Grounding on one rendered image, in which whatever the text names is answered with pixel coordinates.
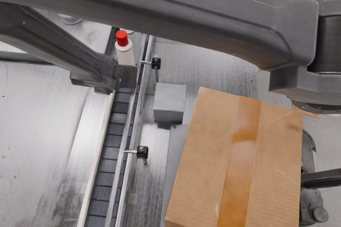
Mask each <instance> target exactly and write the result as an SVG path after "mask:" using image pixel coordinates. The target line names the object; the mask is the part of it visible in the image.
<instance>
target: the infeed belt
mask: <svg viewBox="0 0 341 227"><path fill-rule="evenodd" d="M149 36H150V35H148V34H147V36H146V42H145V47H144V52H143V58H142V60H143V61H145V58H146V52H147V47H148V41H149ZM143 70H144V64H141V69H140V74H139V79H138V85H137V90H136V94H135V99H134V104H133V109H132V115H131V120H130V125H129V131H128V137H127V142H126V147H125V148H127V149H129V146H130V140H131V135H132V129H133V124H134V118H135V112H136V108H137V103H138V97H139V92H140V86H141V81H142V75H143ZM131 90H132V89H129V88H118V89H116V91H115V95H114V100H113V104H112V108H111V113H110V117H109V121H108V125H107V130H106V135H105V138H104V143H103V147H102V150H101V154H100V159H99V163H98V168H97V172H96V176H95V180H94V186H93V189H92V193H91V198H90V199H91V200H90V202H89V206H88V210H87V215H86V219H85V223H84V227H105V222H106V217H107V211H108V206H109V201H110V196H111V191H112V186H113V181H114V176H115V171H116V166H117V161H118V156H119V151H120V146H121V140H122V135H123V130H124V125H125V120H126V115H127V110H128V105H129V100H130V95H131ZM127 157H128V153H124V158H123V163H122V168H121V174H120V179H119V184H118V190H117V195H116V201H115V206H114V211H113V217H112V222H111V227H115V224H116V218H117V212H118V207H119V201H120V196H121V190H122V185H123V179H124V173H125V168H126V162H127Z"/></svg>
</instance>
